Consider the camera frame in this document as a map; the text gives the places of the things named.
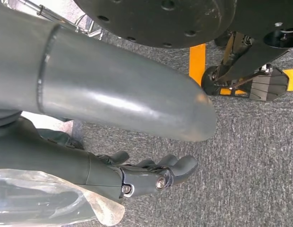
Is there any yellow floor tape square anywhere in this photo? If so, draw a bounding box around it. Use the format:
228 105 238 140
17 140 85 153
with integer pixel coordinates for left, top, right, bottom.
189 43 293 96

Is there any black robot foot plate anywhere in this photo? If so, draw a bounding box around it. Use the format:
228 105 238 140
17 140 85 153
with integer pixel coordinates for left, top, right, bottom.
200 64 289 102

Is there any clear plastic camera shield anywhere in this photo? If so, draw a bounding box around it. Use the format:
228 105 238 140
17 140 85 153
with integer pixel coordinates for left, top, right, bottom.
0 169 125 227

